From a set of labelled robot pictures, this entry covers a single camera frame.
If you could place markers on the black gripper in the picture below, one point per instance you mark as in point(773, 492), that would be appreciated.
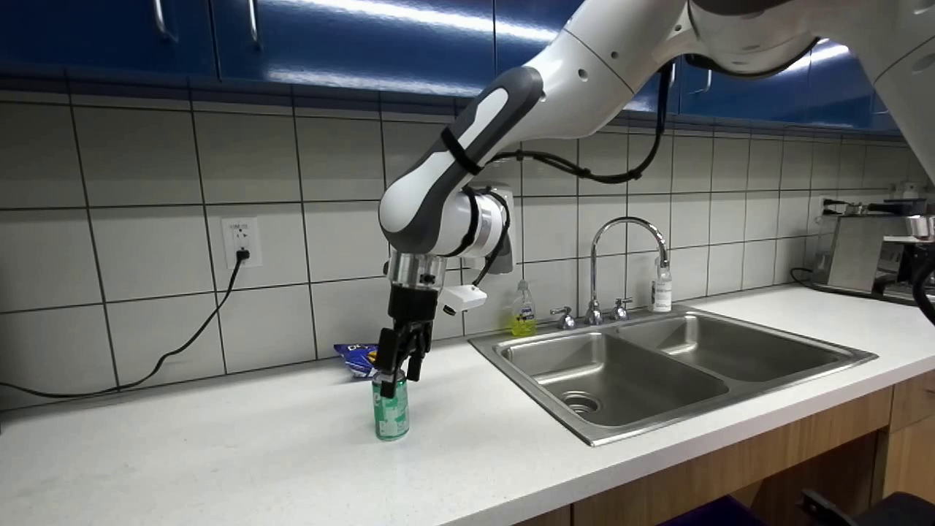
point(412, 311)

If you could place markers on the green bottle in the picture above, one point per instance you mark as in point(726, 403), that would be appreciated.
point(393, 419)

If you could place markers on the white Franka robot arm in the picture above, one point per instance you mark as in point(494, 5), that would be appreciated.
point(584, 77)

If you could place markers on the metal sink drain strainer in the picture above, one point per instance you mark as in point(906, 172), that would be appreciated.
point(583, 403)

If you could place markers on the stainless steel double sink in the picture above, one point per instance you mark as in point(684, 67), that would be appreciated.
point(643, 384)

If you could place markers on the blue chip bag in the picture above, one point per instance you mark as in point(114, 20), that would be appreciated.
point(355, 357)

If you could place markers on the yellow dish soap bottle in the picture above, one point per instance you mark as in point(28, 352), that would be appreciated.
point(518, 324)

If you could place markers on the chrome gooseneck faucet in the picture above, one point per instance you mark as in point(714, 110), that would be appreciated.
point(592, 311)

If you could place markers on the white pump soap bottle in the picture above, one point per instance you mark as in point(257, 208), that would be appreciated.
point(662, 292)

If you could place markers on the wooden base cabinet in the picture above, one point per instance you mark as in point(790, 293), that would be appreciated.
point(720, 471)

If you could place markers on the silver coffee machine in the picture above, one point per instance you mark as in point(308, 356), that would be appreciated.
point(857, 254)

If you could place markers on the black chair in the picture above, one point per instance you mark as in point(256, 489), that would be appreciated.
point(878, 512)

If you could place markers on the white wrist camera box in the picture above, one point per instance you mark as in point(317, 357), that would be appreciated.
point(466, 296)

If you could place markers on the white wall outlet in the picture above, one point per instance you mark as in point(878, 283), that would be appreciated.
point(239, 238)

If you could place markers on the blue wall cabinets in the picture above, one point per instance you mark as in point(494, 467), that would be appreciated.
point(368, 39)

